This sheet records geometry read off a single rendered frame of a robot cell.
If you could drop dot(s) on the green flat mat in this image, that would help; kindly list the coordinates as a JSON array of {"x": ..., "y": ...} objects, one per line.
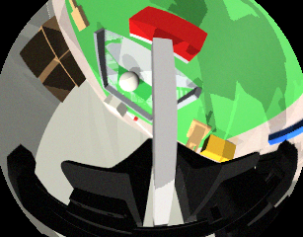
[{"x": 246, "y": 69}]

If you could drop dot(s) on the yellow block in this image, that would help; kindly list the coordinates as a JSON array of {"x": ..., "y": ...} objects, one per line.
[{"x": 218, "y": 149}]

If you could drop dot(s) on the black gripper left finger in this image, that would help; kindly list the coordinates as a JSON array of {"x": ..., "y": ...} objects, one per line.
[{"x": 129, "y": 179}]

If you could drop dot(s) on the white block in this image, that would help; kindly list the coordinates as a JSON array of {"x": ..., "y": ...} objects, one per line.
[{"x": 115, "y": 105}]

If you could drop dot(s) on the white golf ball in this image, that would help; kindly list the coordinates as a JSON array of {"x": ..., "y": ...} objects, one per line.
[{"x": 129, "y": 81}]

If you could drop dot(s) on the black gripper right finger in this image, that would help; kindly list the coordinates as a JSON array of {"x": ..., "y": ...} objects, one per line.
[{"x": 197, "y": 177}]

